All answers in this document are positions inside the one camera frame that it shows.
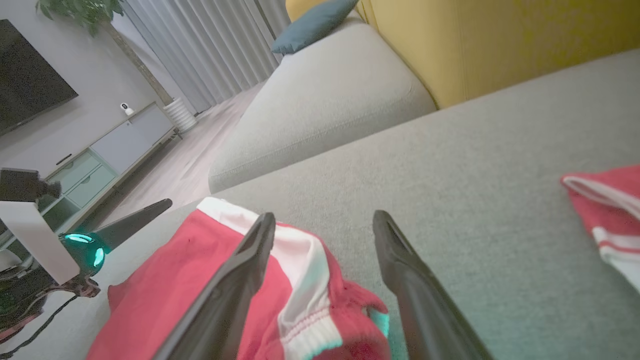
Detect red basketball jersey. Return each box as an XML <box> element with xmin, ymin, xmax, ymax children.
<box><xmin>560</xmin><ymin>165</ymin><xmax>640</xmax><ymax>293</ymax></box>

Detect red white shorts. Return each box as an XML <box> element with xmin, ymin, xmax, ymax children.
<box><xmin>86</xmin><ymin>196</ymin><xmax>392</xmax><ymax>360</ymax></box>

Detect grey sofa seat cushion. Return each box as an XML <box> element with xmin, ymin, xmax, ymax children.
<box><xmin>208</xmin><ymin>12</ymin><xmax>438</xmax><ymax>195</ymax></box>

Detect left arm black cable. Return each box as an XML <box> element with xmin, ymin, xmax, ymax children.
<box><xmin>0</xmin><ymin>292</ymin><xmax>78</xmax><ymax>358</ymax></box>

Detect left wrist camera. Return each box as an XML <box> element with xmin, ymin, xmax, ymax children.
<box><xmin>59</xmin><ymin>231</ymin><xmax>112</xmax><ymax>277</ymax></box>

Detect white ribbed plant pot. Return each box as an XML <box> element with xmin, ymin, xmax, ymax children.
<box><xmin>163</xmin><ymin>97</ymin><xmax>199</xmax><ymax>134</ymax></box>

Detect yellow sofa backrest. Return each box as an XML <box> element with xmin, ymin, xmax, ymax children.
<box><xmin>285</xmin><ymin>0</ymin><xmax>640</xmax><ymax>110</ymax></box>

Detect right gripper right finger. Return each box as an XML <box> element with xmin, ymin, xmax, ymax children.
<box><xmin>372</xmin><ymin>210</ymin><xmax>494</xmax><ymax>360</ymax></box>

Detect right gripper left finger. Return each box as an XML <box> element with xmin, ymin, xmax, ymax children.
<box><xmin>152</xmin><ymin>212</ymin><xmax>277</xmax><ymax>360</ymax></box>

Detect low grey cabinet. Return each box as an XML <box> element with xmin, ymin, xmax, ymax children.
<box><xmin>0</xmin><ymin>102</ymin><xmax>181</xmax><ymax>251</ymax></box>

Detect blue pillow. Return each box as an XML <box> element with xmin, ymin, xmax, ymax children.
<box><xmin>271</xmin><ymin>0</ymin><xmax>360</xmax><ymax>56</ymax></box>

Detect indoor tree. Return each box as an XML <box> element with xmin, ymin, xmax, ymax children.
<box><xmin>35</xmin><ymin>0</ymin><xmax>175</xmax><ymax>107</ymax></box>

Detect grey ottoman cushion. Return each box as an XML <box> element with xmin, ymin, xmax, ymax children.
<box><xmin>0</xmin><ymin>50</ymin><xmax>640</xmax><ymax>360</ymax></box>

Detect black television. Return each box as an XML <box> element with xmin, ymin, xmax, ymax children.
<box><xmin>0</xmin><ymin>19</ymin><xmax>79</xmax><ymax>137</ymax></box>

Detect grey curtain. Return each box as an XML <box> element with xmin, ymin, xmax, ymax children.
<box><xmin>112</xmin><ymin>0</ymin><xmax>292</xmax><ymax>115</ymax></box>

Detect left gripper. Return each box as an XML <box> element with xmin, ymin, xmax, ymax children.
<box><xmin>0</xmin><ymin>169</ymin><xmax>174</xmax><ymax>287</ymax></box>

